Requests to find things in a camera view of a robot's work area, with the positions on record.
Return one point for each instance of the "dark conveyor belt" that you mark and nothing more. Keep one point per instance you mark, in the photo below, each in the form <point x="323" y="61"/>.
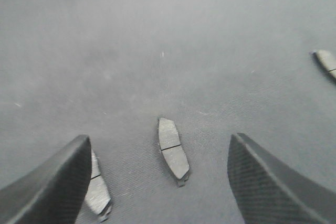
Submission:
<point x="111" y="68"/>

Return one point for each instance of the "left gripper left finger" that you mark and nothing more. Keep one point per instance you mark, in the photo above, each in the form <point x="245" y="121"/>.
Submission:
<point x="54" y="191"/>

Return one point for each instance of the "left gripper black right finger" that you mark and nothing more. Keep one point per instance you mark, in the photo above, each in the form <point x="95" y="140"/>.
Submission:
<point x="269" y="191"/>

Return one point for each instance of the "brake pad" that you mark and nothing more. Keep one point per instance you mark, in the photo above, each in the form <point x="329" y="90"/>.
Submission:
<point x="172" y="151"/>
<point x="97" y="197"/>
<point x="326" y="60"/>

